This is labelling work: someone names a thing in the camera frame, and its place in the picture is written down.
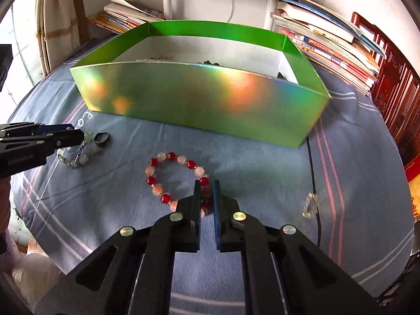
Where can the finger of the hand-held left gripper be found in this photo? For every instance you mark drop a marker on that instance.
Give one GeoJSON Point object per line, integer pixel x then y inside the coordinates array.
{"type": "Point", "coordinates": [65, 139]}
{"type": "Point", "coordinates": [59, 128]}

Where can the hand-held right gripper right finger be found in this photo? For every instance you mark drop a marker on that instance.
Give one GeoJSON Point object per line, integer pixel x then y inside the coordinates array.
{"type": "Point", "coordinates": [216, 223]}

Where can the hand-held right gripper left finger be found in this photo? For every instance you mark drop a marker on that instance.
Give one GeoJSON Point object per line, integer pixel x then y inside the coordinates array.
{"type": "Point", "coordinates": [197, 229]}

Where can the shiny green cardboard box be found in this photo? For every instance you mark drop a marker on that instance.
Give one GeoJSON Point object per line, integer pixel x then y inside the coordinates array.
{"type": "Point", "coordinates": [197, 98]}

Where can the person's left forearm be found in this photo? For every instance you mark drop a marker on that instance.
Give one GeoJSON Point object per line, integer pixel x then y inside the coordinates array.
{"type": "Point", "coordinates": [4, 203]}

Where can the window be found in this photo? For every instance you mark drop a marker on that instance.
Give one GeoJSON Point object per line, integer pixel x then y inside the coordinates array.
{"type": "Point", "coordinates": [26, 49]}

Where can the beige curtain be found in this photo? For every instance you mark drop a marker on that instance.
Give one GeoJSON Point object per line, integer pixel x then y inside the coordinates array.
{"type": "Point", "coordinates": [55, 23]}

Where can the leaning row of books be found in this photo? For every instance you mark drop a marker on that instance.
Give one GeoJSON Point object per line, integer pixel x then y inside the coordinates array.
{"type": "Point", "coordinates": [131, 14]}

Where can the yellow and red gift bag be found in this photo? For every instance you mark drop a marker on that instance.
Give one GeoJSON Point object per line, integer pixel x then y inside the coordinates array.
{"type": "Point", "coordinates": [414, 190]}

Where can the stack of books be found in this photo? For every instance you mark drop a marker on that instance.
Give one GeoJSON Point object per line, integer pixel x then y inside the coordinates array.
{"type": "Point", "coordinates": [328, 49]}

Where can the red wooden bench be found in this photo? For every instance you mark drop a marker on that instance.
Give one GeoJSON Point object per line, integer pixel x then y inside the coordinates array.
{"type": "Point", "coordinates": [393, 105]}

